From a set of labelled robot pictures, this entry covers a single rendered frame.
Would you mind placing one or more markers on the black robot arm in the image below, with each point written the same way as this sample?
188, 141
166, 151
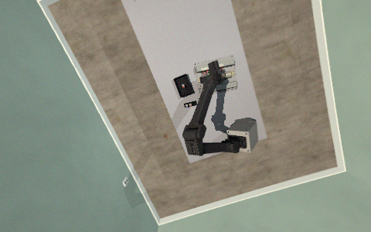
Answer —
194, 133

